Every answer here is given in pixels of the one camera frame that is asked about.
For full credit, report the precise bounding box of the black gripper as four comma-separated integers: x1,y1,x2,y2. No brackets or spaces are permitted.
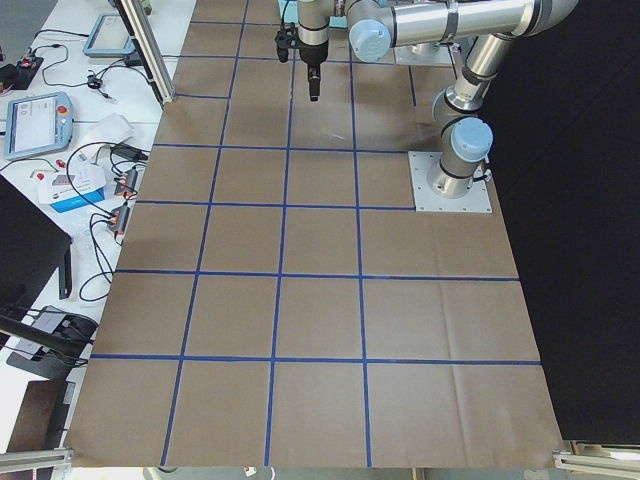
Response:
299,42,329,102

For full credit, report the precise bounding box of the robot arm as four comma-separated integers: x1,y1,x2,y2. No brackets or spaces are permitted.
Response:
275,0,577,199

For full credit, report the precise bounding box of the far teach pendant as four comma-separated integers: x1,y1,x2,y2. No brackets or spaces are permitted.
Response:
83,13,135,58

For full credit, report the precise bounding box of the teach pendant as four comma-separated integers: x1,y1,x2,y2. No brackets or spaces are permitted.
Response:
83,13,135,58
4,92,73,160

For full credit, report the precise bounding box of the brown paper table cover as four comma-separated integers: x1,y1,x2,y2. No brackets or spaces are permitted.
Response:
67,1,561,468

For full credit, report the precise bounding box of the white blue cardboard box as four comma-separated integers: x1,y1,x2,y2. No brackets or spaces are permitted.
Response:
37,164,106,213

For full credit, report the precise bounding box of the near teach pendant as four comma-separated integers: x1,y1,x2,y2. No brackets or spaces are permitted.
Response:
4,92,73,160

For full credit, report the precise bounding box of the black monitor on bench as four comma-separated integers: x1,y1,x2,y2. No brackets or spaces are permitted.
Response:
1,179,72,308

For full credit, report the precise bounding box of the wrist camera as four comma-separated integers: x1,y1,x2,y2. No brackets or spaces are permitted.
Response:
274,22,299,63

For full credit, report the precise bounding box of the aluminium frame post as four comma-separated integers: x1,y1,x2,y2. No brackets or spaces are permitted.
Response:
115,0,175,107

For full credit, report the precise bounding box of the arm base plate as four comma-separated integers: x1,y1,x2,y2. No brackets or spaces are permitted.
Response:
408,151,492,214

